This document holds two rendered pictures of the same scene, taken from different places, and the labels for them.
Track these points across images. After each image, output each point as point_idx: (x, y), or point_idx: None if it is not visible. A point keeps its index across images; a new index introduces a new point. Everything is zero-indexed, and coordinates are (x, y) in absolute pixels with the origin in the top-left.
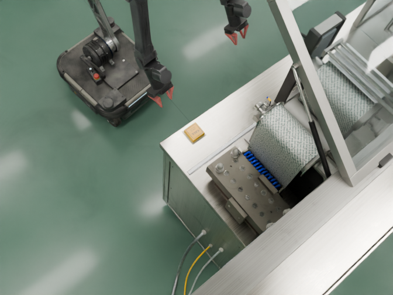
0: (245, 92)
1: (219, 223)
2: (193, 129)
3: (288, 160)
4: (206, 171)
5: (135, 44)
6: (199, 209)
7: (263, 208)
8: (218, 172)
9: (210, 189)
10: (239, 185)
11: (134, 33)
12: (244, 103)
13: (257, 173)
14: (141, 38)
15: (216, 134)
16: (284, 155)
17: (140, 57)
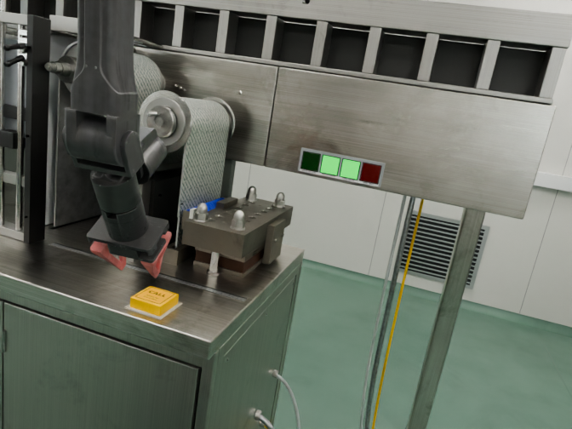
0: (13, 266)
1: (278, 300)
2: (150, 296)
3: (220, 134)
4: (243, 253)
5: (117, 77)
6: (255, 364)
7: (260, 208)
8: (245, 228)
9: (254, 279)
10: (247, 218)
11: (118, 19)
12: (46, 266)
13: (215, 209)
14: (134, 25)
15: (140, 284)
16: (215, 133)
17: (132, 122)
